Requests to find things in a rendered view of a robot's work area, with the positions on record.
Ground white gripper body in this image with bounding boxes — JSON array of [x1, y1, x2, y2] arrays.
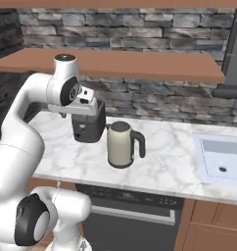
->
[[47, 98, 100, 117]]

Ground dark grey toaster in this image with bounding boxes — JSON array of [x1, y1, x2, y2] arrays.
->
[[71, 100, 107, 144]]

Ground cream electric kettle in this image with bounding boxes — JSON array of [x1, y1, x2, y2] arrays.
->
[[106, 121, 147, 170]]

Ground brown wooden shelf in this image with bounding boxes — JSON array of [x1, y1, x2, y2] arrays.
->
[[0, 0, 237, 10], [0, 47, 226, 84]]

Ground wooden drawer front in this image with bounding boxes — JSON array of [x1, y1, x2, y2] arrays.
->
[[189, 199, 237, 231], [25, 176, 77, 194]]

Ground black dishwasher door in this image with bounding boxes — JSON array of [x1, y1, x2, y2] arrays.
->
[[74, 182, 185, 251]]

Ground white sink basin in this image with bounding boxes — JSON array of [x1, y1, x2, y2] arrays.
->
[[192, 131, 237, 186]]

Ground dark grey range hood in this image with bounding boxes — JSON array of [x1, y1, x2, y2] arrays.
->
[[212, 8, 237, 100]]

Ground wooden cabinet door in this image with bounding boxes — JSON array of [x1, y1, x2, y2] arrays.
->
[[181, 223, 237, 251]]

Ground silver dishwasher handle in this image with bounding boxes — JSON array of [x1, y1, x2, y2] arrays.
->
[[90, 205, 176, 226]]

